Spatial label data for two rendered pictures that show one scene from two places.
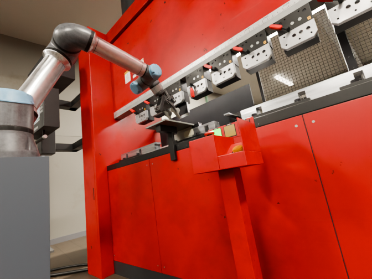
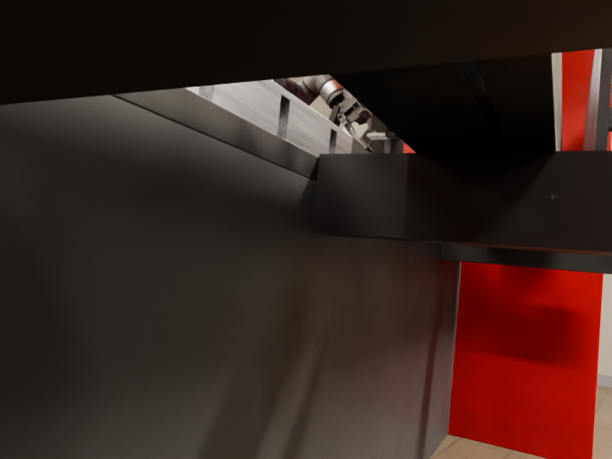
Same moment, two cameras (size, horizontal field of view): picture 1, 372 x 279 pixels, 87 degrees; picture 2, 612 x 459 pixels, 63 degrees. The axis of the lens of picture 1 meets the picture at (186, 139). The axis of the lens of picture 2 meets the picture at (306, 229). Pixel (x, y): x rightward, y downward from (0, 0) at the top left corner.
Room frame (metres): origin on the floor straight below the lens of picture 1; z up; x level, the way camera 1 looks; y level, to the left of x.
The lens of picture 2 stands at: (0.78, -1.40, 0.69)
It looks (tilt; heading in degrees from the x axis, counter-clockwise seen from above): 3 degrees up; 78
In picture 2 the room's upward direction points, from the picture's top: 6 degrees clockwise
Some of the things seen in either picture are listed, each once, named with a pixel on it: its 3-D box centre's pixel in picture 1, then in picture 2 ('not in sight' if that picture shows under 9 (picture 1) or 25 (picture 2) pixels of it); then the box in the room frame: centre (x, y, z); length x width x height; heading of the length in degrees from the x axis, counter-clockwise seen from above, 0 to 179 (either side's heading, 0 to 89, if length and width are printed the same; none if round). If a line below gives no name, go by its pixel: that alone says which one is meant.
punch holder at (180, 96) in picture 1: (177, 95); not in sight; (1.35, 0.01, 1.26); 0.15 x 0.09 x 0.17; 51
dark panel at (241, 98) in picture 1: (200, 128); (591, 141); (1.88, -0.15, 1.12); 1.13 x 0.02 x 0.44; 51
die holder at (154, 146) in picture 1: (139, 154); not in sight; (1.68, 0.41, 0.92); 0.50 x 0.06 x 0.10; 51
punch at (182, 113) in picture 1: (182, 110); not in sight; (1.33, -0.01, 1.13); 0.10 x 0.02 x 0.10; 51
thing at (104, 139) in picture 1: (127, 141); (499, 178); (2.09, 0.63, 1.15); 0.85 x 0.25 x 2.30; 141
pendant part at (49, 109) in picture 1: (42, 114); (372, 137); (1.67, 1.26, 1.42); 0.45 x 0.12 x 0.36; 54
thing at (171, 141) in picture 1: (168, 143); not in sight; (1.19, 0.11, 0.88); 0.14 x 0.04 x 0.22; 141
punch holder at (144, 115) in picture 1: (144, 113); not in sight; (1.60, 0.32, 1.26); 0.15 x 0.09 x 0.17; 51
